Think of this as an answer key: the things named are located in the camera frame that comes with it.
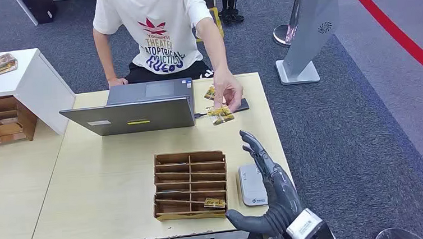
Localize yellow floor tape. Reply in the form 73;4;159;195
193;6;225;43

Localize translucent round dome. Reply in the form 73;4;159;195
373;226;423;239

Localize person's left hand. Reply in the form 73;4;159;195
211;67;246;114

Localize small black robot legs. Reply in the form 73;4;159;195
219;0;245;25

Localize white cabinet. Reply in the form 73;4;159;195
0;45;79;140

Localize grey open laptop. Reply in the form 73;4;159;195
57;77;197;140

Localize grey kiosk stand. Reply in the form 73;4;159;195
270;0;346;87

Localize wooden slotted card organizer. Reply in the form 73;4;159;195
149;149;231;223
0;94;40;147

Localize person's right hand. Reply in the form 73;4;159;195
107;76;130;89

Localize white card reader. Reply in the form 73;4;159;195
237;162;270;208

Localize small black square device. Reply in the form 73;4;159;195
232;98;251;113

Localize white furniture leg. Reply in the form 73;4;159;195
15;0;40;28

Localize person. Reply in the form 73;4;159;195
90;0;246;122

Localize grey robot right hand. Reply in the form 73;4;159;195
220;126;306;239

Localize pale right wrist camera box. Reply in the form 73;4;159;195
284;207;325;239

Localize black case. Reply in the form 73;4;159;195
20;0;59;26

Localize yellow patterned plastic card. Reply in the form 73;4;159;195
203;84;218;102
205;104;236;127
203;196;227;210

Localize chrome stanchion post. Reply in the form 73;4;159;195
270;0;315;49

